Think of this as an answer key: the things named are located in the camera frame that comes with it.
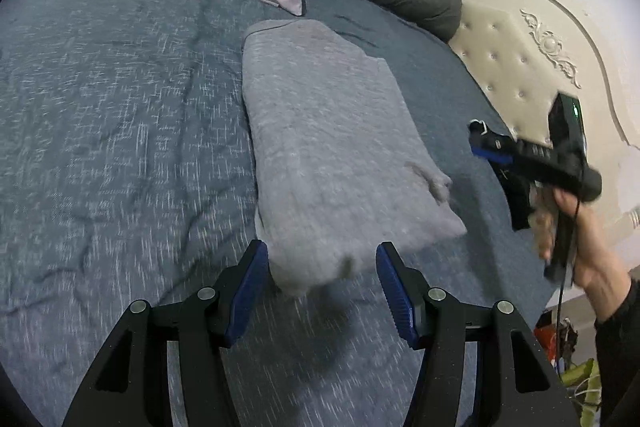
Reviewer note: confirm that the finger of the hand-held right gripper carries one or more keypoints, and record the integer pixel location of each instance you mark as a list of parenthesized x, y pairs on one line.
[(502, 143), (492, 156)]

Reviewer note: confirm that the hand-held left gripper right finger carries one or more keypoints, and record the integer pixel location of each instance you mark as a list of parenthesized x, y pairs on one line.
[(395, 292)]

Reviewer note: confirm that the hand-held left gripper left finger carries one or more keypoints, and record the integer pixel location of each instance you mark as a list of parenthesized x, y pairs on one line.
[(247, 287)]

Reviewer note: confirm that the grey knit sweater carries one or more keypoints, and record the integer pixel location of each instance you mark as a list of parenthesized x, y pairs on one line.
[(325, 132)]

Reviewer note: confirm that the person's right forearm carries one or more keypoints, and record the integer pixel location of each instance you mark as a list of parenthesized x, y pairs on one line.
[(622, 357)]

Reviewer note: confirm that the person's right hand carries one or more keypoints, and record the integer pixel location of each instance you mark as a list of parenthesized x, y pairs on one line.
[(597, 262)]

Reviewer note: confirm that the cream tufted headboard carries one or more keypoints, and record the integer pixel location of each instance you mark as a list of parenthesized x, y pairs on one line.
[(525, 57)]

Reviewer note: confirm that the colourful floor clutter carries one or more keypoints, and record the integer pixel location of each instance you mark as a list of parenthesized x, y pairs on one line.
[(575, 372)]

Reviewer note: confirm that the blue woven bed blanket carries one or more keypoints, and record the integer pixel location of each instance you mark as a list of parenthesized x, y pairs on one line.
[(125, 132)]

